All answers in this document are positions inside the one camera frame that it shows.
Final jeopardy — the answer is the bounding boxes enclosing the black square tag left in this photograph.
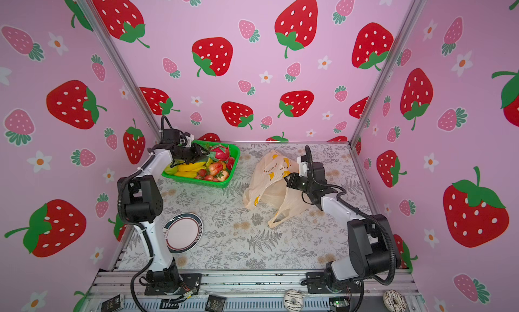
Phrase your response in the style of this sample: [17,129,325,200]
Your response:
[100,294,124,312]

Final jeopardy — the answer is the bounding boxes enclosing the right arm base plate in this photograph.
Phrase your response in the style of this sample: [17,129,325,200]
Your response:
[300,271,363,294]

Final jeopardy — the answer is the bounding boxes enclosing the yellow fake banana bunch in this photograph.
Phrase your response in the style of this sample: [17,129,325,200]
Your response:
[174,162,206,179]

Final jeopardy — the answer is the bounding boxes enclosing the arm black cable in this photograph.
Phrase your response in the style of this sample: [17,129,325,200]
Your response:
[117,115,175,312]
[303,145,400,286]

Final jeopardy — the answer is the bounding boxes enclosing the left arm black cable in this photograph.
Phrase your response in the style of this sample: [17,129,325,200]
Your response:
[117,115,175,312]

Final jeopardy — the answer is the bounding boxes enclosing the white sprinkled donut right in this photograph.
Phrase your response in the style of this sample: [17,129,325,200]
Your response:
[382,290,408,312]

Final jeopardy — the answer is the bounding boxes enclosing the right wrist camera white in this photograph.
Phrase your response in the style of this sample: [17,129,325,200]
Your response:
[297,155,309,177]

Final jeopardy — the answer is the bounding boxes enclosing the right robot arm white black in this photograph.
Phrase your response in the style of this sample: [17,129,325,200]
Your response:
[285,155,401,292]

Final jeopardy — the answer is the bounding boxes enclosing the aluminium frame post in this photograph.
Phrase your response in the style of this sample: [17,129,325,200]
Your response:
[76,0,161,141]
[350,0,428,149]

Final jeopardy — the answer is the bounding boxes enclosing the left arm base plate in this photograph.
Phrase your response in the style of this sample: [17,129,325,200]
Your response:
[144,274,202,296]

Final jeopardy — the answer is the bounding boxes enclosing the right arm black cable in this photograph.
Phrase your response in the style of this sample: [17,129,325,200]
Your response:
[303,145,400,286]

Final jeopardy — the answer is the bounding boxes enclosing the round white plate dark rim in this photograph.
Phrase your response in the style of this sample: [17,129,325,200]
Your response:
[163,213,204,254]

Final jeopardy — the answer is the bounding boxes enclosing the white sprinkled donut centre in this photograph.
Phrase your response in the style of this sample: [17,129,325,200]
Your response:
[283,289,304,312]

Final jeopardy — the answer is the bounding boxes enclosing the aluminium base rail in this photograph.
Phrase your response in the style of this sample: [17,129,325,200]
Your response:
[86,269,427,312]

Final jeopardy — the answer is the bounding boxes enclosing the black square tag centre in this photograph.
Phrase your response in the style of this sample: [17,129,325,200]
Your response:
[204,294,227,312]

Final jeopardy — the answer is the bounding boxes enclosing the white sprinkled donut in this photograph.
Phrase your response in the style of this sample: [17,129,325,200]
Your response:
[382,290,408,312]
[283,289,304,312]

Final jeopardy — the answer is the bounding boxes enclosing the banana print plastic bag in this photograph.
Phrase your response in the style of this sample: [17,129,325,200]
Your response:
[243,151,311,229]

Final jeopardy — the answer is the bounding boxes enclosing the aluminium frame post right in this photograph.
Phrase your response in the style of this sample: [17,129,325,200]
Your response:
[350,0,428,149]

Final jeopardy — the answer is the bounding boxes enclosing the green plastic fruit basket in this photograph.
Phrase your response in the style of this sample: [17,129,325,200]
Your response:
[162,140,241,188]

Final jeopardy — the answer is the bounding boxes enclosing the aluminium frame post left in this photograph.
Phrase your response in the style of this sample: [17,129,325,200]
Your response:
[76,0,161,141]

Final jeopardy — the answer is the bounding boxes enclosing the pink fake dragon fruit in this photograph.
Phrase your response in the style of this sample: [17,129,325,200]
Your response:
[208,144,231,161]

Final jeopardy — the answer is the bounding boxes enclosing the red yellow fake apple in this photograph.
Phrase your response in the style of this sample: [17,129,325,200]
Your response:
[208,162,224,176]

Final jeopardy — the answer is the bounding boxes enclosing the black square tag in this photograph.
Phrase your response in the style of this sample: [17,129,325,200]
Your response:
[100,294,124,312]
[204,294,227,312]

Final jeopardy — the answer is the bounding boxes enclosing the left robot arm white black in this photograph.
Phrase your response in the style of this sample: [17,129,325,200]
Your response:
[118,128,208,294]

